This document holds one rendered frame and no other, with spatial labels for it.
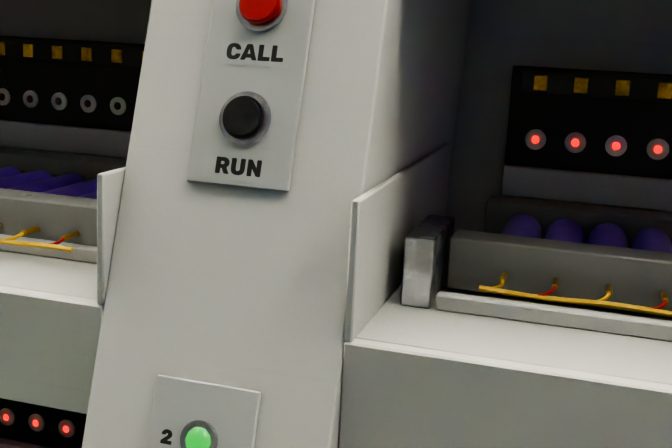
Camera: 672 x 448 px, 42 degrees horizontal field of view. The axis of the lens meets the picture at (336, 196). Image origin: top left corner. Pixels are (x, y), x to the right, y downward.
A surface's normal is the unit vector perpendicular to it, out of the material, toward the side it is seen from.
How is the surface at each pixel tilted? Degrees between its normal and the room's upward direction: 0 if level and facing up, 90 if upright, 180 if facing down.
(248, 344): 90
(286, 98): 90
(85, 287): 17
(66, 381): 107
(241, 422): 90
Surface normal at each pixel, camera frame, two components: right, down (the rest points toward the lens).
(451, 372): -0.29, 0.16
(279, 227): -0.25, -0.13
